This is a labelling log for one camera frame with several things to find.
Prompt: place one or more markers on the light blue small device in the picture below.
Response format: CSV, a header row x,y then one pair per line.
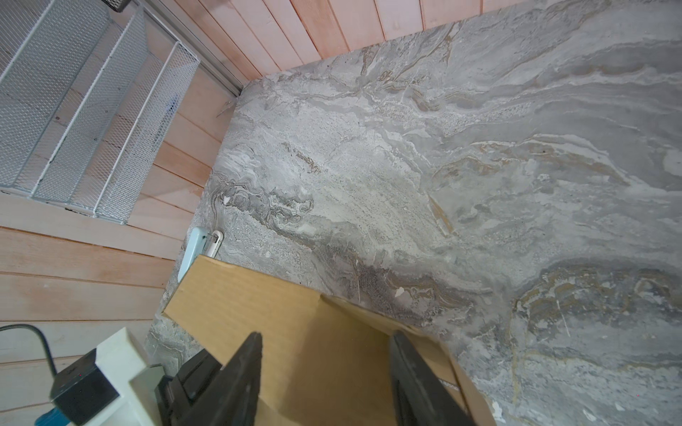
x,y
202,241

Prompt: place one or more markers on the brown cardboard box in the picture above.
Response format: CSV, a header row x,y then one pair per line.
x,y
325,360

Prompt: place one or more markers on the white wire mesh shelf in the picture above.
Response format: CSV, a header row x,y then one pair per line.
x,y
89,91

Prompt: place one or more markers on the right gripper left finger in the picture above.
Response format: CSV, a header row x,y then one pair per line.
x,y
232,397

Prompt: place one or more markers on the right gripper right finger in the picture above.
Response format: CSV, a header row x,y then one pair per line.
x,y
419,397

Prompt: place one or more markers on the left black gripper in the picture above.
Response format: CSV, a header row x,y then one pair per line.
x,y
177,394

